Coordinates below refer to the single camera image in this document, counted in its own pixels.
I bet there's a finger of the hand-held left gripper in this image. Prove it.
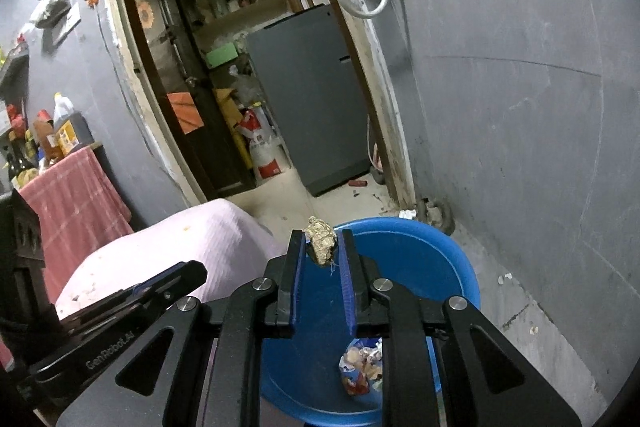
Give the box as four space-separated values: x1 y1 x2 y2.
59 259 208 325
65 285 201 339

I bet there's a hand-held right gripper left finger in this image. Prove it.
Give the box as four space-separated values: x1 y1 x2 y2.
56 229 307 427

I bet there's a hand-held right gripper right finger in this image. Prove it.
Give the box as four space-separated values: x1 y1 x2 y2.
340 229 583 427

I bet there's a green-white paper ball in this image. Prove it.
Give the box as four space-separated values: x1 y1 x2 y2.
305 216 338 267

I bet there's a white paper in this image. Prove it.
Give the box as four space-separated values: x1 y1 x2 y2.
360 339 385 380

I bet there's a blue plastic bucket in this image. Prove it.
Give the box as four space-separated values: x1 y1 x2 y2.
260 218 482 427

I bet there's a silver blue snack wrapper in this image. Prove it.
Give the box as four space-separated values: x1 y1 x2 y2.
339 344 373 395

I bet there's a pink ribbed blanket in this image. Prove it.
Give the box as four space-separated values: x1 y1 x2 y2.
54 199 296 323

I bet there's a dark wooden door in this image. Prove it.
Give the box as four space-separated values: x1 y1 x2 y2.
134 0 256 200

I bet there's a red checkered towel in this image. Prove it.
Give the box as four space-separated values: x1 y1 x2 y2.
19 146 135 303

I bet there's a red and white bag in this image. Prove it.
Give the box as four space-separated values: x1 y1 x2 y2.
240 109 286 180

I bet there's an orange paper sheet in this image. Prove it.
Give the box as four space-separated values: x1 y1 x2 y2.
167 93 206 135

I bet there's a yellow bag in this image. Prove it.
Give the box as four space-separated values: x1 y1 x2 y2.
215 88 251 168

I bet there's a grey washing machine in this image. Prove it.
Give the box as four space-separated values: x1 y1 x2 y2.
246 4 372 196

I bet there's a large cooking oil bottle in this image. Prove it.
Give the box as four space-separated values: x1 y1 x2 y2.
52 93 93 154

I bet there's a green box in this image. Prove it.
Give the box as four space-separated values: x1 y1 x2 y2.
204 43 238 68

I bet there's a white door frame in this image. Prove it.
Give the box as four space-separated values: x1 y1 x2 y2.
97 0 418 218

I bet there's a grey wall shelf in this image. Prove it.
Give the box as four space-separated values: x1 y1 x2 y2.
0 47 28 92

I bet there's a white wall socket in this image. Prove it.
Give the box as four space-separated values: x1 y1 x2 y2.
42 4 82 46

